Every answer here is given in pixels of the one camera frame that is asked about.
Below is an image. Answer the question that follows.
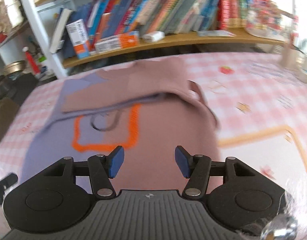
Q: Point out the purple and pink sweater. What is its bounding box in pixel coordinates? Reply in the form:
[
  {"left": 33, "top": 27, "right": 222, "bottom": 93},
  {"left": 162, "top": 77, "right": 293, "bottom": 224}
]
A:
[{"left": 20, "top": 56, "right": 219, "bottom": 191}]

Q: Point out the pink checkered table mat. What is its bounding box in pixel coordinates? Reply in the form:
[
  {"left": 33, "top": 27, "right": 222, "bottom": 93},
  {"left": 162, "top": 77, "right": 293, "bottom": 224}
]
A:
[{"left": 0, "top": 52, "right": 307, "bottom": 240}]

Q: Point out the black box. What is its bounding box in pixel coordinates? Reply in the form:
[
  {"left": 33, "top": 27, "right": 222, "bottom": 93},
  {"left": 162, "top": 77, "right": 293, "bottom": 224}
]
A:
[{"left": 0, "top": 73, "right": 38, "bottom": 106}]

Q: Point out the metal bowl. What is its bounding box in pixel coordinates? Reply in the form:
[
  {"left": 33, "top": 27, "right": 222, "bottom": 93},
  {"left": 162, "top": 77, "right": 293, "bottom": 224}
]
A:
[{"left": 3, "top": 60, "right": 26, "bottom": 76}]

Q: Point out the orange white medicine box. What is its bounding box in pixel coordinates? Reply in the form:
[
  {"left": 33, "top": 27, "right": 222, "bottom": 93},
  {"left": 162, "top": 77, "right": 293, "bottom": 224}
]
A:
[{"left": 95, "top": 31, "right": 139, "bottom": 54}]

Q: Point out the tall white orange box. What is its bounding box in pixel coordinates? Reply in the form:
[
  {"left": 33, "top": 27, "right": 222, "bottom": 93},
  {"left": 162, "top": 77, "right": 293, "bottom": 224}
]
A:
[{"left": 66, "top": 19, "right": 89, "bottom": 59}]

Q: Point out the white charger block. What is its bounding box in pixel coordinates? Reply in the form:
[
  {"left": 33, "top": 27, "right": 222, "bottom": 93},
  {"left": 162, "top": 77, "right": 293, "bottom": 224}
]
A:
[{"left": 142, "top": 31, "right": 165, "bottom": 43}]

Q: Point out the beige pen holder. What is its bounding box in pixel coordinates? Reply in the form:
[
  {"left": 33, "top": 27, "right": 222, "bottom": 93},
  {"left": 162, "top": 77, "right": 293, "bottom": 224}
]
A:
[{"left": 279, "top": 43, "right": 299, "bottom": 70}]

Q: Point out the white power strip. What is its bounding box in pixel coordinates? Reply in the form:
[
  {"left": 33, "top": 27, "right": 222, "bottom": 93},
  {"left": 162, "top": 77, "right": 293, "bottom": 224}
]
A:
[{"left": 296, "top": 54, "right": 307, "bottom": 84}]

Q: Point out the row of leaning books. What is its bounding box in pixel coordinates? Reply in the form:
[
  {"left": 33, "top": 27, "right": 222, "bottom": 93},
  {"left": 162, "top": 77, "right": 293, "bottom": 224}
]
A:
[{"left": 50, "top": 0, "right": 219, "bottom": 58}]

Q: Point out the brown corduroy cloth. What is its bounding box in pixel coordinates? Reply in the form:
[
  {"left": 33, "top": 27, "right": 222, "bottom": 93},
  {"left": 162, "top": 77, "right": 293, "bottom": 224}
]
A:
[{"left": 0, "top": 98, "right": 19, "bottom": 142}]

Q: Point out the white shelf frame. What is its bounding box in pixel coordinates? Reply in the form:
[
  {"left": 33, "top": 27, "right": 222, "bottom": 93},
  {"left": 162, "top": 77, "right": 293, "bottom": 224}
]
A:
[{"left": 21, "top": 0, "right": 283, "bottom": 79}]

